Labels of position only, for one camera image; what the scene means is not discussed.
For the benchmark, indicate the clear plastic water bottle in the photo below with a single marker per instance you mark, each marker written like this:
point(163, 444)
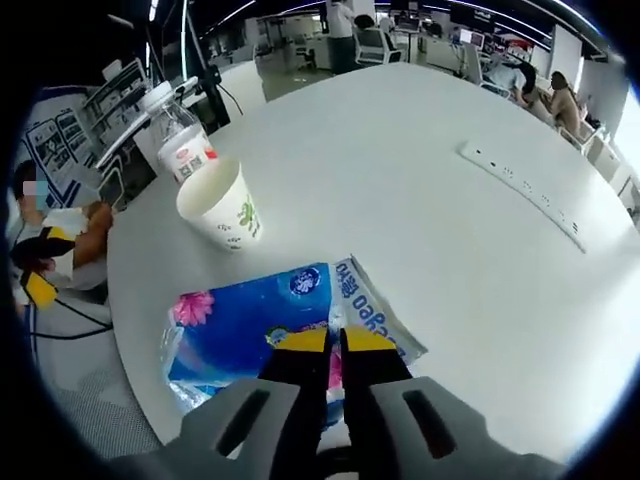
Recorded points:
point(175, 125)

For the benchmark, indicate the printed clear plastic bag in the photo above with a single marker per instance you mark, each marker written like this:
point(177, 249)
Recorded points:
point(370, 300)

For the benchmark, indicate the white paper cup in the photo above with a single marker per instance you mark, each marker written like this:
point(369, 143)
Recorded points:
point(235, 210)

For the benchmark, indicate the blue white wall poster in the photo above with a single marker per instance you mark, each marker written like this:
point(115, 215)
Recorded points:
point(55, 140)

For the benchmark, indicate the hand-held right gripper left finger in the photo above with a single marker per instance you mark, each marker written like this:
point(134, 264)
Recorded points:
point(295, 390)

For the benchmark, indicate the white table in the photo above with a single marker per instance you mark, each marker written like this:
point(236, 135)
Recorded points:
point(400, 175)

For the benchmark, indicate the white power strip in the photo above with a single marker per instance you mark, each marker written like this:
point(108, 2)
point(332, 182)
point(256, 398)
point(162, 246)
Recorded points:
point(520, 187)

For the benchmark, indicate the black tripod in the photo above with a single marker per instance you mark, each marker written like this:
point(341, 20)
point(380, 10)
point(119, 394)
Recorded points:
point(216, 100)

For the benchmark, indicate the blue tissue packet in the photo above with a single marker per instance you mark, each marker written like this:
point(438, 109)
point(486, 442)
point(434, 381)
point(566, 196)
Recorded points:
point(240, 320)

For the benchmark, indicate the person's head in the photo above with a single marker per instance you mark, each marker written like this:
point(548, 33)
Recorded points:
point(22, 171)

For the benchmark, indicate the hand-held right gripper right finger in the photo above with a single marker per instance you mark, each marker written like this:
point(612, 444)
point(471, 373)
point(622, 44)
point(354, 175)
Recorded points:
point(375, 390)

